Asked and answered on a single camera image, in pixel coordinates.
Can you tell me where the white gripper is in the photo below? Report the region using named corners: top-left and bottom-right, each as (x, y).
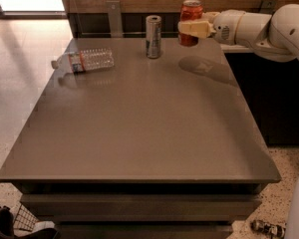
top-left (177, 10), bottom-right (245, 46)

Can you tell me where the red coke can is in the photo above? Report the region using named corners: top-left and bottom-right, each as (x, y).
top-left (178, 0), bottom-right (203, 47)

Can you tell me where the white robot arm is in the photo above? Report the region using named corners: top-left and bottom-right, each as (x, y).
top-left (178, 4), bottom-right (299, 239)

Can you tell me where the silver redbull can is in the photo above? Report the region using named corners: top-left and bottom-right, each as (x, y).
top-left (146, 15), bottom-right (161, 59)

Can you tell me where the clear plastic water bottle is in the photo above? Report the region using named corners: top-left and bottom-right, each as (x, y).
top-left (51, 48), bottom-right (115, 74)

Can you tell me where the grey cabinet with drawers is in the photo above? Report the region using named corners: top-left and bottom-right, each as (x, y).
top-left (0, 38), bottom-right (280, 239)

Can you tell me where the black white striped cylinder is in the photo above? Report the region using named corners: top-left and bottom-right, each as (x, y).
top-left (250, 220), bottom-right (285, 239)

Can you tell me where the right metal wall bracket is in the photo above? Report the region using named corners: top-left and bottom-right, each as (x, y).
top-left (259, 0), bottom-right (278, 14)

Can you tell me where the metal wall bracket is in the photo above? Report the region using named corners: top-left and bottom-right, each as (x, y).
top-left (106, 0), bottom-right (124, 38)
top-left (259, 0), bottom-right (278, 14)

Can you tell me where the left metal wall bracket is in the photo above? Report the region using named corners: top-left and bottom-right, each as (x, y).
top-left (106, 0), bottom-right (124, 38)

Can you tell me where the horizontal metal rail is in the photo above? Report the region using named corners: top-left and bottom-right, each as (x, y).
top-left (77, 32), bottom-right (178, 38)

